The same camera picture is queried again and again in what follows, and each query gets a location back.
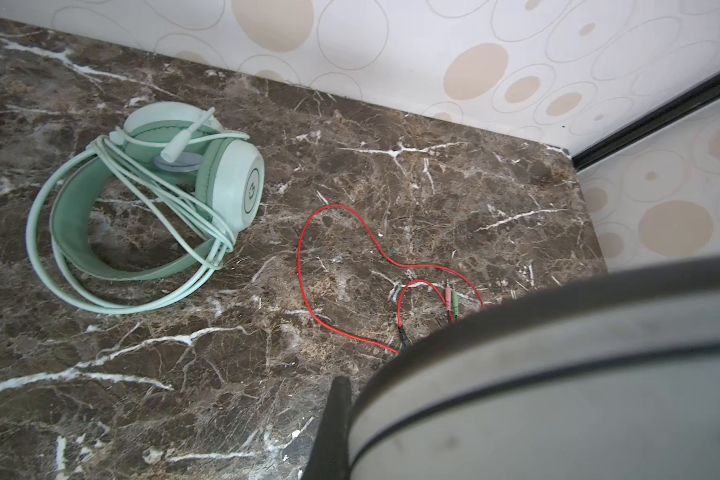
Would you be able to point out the mint green headphones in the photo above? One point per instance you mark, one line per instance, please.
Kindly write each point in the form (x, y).
(203, 182)

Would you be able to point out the right black frame post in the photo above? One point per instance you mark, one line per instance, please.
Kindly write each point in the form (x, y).
(694, 99)

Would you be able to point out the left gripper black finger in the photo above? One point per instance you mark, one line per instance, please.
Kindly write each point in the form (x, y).
(329, 458)

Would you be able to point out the white black red headphones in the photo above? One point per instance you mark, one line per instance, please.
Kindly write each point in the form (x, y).
(616, 377)

